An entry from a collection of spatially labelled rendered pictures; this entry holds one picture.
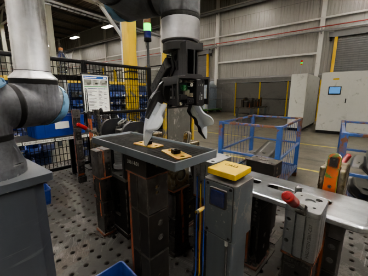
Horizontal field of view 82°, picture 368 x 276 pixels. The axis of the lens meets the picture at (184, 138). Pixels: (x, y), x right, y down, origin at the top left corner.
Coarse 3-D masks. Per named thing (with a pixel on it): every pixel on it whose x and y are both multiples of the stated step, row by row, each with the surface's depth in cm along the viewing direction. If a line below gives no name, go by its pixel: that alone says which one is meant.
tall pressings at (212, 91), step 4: (212, 84) 1527; (204, 88) 1467; (212, 88) 1529; (216, 88) 1560; (204, 92) 1470; (212, 92) 1531; (216, 92) 1562; (204, 96) 1472; (212, 96) 1534; (216, 96) 1564; (212, 100) 1536; (204, 104) 1476; (212, 104) 1555; (204, 108) 1479; (208, 108) 1511
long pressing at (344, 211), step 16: (256, 176) 77; (272, 176) 78; (256, 192) 64; (272, 192) 64; (304, 192) 64; (320, 192) 64; (336, 208) 55; (352, 208) 55; (336, 224) 50; (352, 224) 48
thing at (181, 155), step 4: (172, 148) 48; (176, 148) 48; (164, 152) 49; (168, 152) 48; (172, 152) 47; (176, 152) 47; (180, 152) 47; (184, 152) 48; (172, 156) 45; (176, 156) 45; (180, 156) 46; (184, 156) 46; (188, 156) 45
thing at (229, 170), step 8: (224, 160) 43; (208, 168) 39; (216, 168) 39; (224, 168) 39; (232, 168) 39; (240, 168) 39; (248, 168) 39; (224, 176) 37; (232, 176) 36; (240, 176) 37
